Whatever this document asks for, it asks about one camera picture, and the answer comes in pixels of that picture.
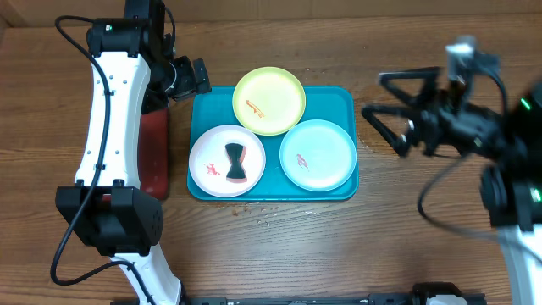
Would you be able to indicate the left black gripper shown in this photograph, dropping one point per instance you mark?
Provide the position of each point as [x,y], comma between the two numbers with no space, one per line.
[187,85]

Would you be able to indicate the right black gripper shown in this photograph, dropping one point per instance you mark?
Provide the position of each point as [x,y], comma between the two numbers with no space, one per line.
[413,116]

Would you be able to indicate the red green sponge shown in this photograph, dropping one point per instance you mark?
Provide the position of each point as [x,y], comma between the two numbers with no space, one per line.
[236,154]

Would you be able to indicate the white pink plate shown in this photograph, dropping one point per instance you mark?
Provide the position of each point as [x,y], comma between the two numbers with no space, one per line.
[209,164]

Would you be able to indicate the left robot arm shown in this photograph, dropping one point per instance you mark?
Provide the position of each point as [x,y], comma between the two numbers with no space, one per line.
[136,75]

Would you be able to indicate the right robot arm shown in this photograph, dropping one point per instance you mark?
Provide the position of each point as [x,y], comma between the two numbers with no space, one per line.
[510,187]

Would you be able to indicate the teal plastic tray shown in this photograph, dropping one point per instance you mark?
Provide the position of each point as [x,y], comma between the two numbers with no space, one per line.
[330,103]

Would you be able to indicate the dark red small tray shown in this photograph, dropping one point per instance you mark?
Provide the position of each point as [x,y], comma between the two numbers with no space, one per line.
[153,153]

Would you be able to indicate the yellow-green plate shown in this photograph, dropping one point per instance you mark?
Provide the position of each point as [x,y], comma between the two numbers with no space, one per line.
[269,101]

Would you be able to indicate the light blue plate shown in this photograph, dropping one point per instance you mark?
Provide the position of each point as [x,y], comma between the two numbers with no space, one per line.
[318,155]

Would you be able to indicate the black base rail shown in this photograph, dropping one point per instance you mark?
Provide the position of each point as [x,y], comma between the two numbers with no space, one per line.
[422,293]

